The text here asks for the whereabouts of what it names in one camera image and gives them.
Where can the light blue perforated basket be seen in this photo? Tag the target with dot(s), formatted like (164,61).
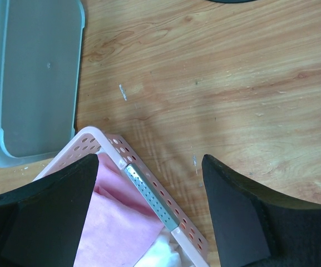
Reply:
(40,55)

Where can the pink perforated basket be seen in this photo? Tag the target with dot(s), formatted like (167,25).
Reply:
(91,140)

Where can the pink folded cloth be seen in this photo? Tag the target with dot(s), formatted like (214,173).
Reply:
(120,227)

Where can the white folded cloth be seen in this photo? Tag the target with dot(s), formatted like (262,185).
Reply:
(164,252)

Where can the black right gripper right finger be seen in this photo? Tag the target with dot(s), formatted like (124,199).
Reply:
(255,225)

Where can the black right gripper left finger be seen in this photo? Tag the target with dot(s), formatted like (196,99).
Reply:
(41,223)

